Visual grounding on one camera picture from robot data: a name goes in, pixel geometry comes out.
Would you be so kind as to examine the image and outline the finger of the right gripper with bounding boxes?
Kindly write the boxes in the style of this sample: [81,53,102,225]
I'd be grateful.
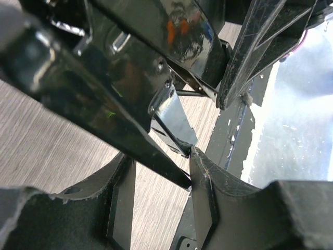
[216,1,317,109]

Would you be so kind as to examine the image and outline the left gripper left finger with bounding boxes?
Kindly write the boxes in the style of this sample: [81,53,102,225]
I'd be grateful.
[1,153,136,249]

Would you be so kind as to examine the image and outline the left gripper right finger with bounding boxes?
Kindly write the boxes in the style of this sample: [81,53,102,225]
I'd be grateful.
[190,147,332,249]

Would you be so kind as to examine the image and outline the black large stapler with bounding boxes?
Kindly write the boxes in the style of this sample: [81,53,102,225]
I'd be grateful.
[1,1,229,189]

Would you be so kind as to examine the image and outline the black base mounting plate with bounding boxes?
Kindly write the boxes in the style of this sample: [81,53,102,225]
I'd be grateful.
[169,75,273,250]

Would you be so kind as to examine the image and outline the white slotted cable duct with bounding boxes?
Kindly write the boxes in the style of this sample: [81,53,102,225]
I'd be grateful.
[241,62,280,184]

